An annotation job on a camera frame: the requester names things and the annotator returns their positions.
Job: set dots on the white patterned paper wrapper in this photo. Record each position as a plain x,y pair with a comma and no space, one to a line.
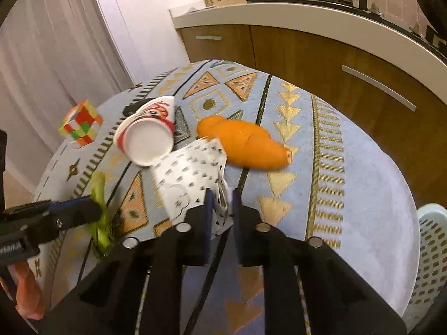
188,171

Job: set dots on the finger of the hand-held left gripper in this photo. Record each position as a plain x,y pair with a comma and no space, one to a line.
76,213

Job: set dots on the wooden cabinet door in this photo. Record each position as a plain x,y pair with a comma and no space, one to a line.
314,59

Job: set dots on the person's left forearm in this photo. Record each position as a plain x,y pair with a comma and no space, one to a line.
29,289

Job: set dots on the orange bread toy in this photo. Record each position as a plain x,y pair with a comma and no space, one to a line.
244,139

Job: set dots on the green vegetable stalk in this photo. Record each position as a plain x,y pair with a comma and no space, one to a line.
99,188

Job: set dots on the light blue plastic basket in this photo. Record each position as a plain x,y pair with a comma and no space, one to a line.
429,251

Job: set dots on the round table with patterned cloth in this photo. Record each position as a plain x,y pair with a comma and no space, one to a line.
349,199

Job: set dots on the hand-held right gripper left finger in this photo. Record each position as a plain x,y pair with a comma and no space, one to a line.
208,216

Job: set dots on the wooden cabinet drawer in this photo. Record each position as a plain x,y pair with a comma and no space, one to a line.
216,49

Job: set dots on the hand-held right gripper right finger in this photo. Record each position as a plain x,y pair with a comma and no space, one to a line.
236,216

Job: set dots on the colourful puzzle cube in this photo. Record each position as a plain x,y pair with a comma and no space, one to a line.
80,122

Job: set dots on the red white paper cup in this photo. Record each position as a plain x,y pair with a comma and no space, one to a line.
146,139

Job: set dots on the small black object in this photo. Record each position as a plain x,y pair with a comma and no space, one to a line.
134,110

